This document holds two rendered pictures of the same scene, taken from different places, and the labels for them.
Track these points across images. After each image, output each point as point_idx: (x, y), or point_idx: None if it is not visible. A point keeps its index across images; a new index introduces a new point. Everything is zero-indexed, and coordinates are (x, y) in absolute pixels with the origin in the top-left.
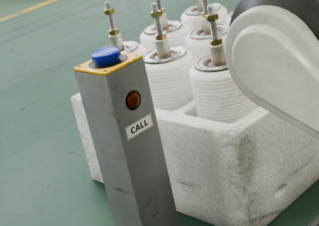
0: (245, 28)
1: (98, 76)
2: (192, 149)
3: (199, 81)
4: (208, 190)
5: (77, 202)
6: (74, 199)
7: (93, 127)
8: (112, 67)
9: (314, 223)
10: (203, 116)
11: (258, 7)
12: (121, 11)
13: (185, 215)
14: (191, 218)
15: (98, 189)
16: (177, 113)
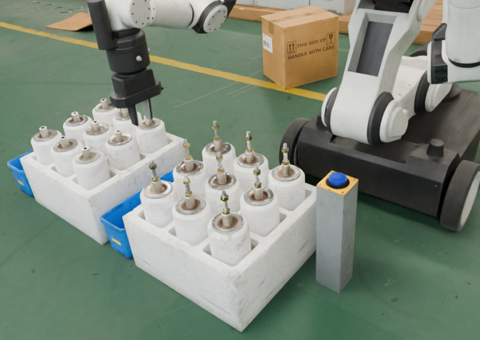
0: (393, 112)
1: (355, 184)
2: (308, 220)
3: (301, 183)
4: (312, 236)
5: (274, 336)
6: (269, 338)
7: (345, 222)
8: (349, 178)
9: (412, 163)
10: (300, 201)
11: (393, 103)
12: None
13: (300, 268)
14: (303, 266)
15: (257, 324)
16: (292, 213)
